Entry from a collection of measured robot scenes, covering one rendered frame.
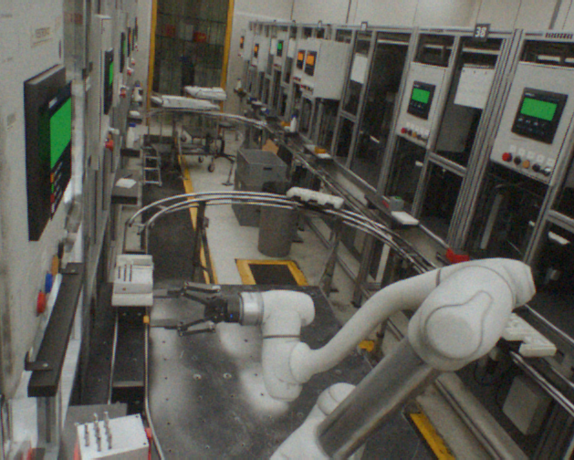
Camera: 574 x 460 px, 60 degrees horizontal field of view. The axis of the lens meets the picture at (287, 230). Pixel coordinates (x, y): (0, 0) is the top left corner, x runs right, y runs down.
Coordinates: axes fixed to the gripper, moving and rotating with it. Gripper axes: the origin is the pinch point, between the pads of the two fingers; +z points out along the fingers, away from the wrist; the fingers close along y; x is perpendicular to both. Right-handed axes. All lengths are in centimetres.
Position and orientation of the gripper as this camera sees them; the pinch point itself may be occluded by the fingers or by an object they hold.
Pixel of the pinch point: (161, 308)
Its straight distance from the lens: 135.9
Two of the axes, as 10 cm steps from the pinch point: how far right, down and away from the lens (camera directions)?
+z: -9.6, -0.5, -2.9
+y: 1.5, -9.2, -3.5
